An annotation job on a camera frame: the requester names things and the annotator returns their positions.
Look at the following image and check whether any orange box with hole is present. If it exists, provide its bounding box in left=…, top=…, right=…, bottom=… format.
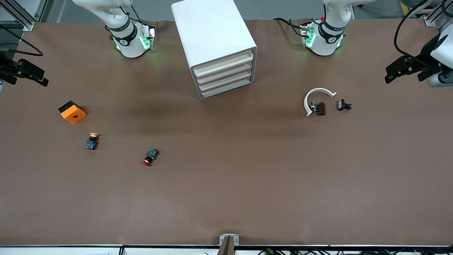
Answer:
left=58, top=101, right=87, bottom=124

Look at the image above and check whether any small brown electrical component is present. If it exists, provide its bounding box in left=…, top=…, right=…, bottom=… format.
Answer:
left=310, top=101, right=326, bottom=116

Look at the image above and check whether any brown paper table cover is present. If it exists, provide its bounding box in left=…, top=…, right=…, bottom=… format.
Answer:
left=0, top=18, right=453, bottom=247

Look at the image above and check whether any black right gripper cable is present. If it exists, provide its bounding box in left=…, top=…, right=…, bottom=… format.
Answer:
left=0, top=23, right=44, bottom=57

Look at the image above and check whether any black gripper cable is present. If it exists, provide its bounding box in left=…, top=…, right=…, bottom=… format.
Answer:
left=0, top=23, right=44, bottom=57
left=394, top=0, right=436, bottom=68

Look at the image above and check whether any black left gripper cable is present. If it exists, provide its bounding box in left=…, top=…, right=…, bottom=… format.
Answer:
left=394, top=0, right=436, bottom=68

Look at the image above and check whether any aluminium frame profile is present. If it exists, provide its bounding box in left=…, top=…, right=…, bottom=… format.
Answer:
left=0, top=0, right=48, bottom=32
left=423, top=0, right=453, bottom=28

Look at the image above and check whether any yellow push button switch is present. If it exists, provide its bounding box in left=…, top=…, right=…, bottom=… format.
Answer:
left=85, top=132, right=101, bottom=150

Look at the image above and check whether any white curved plastic ring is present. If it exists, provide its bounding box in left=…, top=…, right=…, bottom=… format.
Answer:
left=304, top=87, right=337, bottom=117

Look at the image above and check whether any black right arm base cable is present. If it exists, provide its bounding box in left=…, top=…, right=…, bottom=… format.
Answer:
left=119, top=4, right=142, bottom=23

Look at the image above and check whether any black arm base cable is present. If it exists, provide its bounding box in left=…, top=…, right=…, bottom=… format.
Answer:
left=273, top=17, right=308, bottom=38
left=119, top=4, right=142, bottom=23

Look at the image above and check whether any black left arm base cable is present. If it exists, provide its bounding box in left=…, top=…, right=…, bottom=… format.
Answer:
left=273, top=17, right=308, bottom=38

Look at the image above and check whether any red push button switch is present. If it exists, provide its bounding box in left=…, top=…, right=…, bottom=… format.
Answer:
left=142, top=148, right=160, bottom=166

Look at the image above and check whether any white table edge rail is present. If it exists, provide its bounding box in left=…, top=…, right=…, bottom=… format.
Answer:
left=0, top=245, right=453, bottom=255

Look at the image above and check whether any black cable bundle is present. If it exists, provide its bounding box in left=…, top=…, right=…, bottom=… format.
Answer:
left=258, top=248, right=400, bottom=255

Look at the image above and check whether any grey metal bracket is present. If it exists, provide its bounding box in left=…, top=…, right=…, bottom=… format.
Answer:
left=218, top=234, right=240, bottom=255

